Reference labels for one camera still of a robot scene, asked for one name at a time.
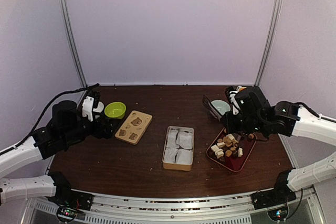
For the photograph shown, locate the right aluminium frame post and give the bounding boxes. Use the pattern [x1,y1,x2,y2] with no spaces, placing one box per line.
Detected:
[254,0,283,86]

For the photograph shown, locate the front aluminium rail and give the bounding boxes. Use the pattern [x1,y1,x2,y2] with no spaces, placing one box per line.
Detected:
[26,179,323,224]

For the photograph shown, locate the patterned mug yellow inside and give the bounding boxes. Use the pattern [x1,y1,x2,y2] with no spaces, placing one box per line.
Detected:
[236,86,246,92]

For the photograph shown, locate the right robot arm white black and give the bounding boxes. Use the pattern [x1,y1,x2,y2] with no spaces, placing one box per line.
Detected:
[220,86,335,204]

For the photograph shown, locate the left aluminium frame post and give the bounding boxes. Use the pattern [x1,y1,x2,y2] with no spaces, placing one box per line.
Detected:
[59,0,87,87]

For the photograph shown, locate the aluminium frame post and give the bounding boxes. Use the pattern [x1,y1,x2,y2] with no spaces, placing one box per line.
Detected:
[254,0,283,86]
[59,0,87,87]

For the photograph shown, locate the white chocolate block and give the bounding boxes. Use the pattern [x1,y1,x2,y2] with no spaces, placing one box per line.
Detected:
[211,144,219,153]

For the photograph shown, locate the red rectangular tray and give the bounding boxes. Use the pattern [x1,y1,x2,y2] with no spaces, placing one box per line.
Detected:
[206,128,257,172]

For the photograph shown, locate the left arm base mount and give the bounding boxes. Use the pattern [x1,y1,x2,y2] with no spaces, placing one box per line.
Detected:
[47,187,93,211]

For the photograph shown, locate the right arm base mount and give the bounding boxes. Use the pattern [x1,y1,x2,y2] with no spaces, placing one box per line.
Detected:
[251,189,297,210]

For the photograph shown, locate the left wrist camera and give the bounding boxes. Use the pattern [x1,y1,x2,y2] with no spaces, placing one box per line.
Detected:
[82,91,100,122]

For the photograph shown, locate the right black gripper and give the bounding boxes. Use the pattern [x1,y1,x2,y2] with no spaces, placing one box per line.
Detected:
[221,110,267,134]

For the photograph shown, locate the metal tongs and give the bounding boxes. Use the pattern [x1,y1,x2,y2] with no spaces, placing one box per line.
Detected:
[202,95,223,121]

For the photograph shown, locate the small white bowl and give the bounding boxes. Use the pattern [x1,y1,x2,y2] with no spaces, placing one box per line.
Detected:
[92,101,104,115]

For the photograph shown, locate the tan bear tin lid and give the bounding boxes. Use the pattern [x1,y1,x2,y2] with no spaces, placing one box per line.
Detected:
[114,110,153,145]

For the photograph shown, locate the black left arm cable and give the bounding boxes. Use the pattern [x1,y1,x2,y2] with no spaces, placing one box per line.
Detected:
[0,83,100,156]

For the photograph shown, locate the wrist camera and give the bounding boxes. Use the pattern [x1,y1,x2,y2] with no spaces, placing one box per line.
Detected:
[82,91,100,122]
[225,86,240,115]

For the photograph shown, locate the tan tin box with paper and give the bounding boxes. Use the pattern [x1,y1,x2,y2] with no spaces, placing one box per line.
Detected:
[162,126,194,172]

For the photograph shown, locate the lime green plastic bowl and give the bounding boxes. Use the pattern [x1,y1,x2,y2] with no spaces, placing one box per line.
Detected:
[104,102,127,119]

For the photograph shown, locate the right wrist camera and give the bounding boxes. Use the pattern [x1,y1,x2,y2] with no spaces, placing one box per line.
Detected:
[225,86,240,115]

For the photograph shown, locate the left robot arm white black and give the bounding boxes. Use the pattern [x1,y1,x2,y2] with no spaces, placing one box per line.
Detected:
[1,97,105,206]

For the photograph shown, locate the round brown chocolate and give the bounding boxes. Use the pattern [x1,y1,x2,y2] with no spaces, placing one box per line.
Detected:
[225,150,233,157]

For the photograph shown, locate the pale green ceramic bowl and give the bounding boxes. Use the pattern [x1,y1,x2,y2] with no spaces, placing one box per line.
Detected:
[211,100,231,115]

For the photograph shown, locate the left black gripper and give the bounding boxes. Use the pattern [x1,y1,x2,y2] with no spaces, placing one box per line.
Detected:
[61,111,120,145]

